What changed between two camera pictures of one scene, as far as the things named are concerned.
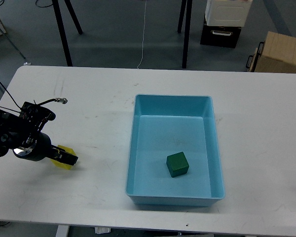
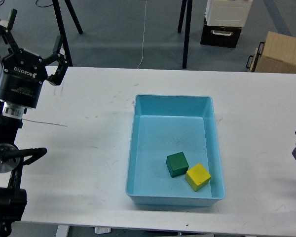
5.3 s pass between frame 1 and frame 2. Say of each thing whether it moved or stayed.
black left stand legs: stayed
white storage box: stayed
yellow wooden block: moved
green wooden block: stayed
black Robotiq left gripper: moved
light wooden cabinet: stayed
